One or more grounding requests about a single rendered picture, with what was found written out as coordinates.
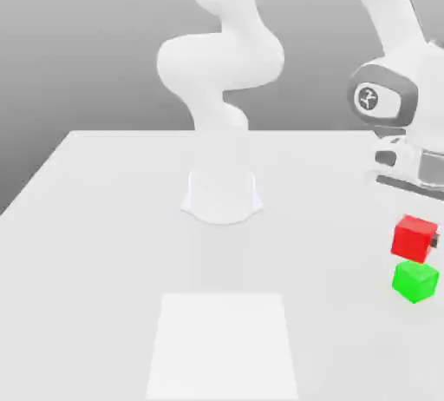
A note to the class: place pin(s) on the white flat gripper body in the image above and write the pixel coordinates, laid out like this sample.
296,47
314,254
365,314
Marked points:
412,190

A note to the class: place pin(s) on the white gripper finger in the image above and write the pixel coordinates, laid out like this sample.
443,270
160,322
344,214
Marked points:
435,241

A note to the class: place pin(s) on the small red cube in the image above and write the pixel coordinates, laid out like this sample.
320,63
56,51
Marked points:
412,239

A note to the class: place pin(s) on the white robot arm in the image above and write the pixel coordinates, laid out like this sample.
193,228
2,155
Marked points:
222,60

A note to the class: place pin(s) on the small green cube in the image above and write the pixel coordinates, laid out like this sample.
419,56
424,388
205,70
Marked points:
414,281

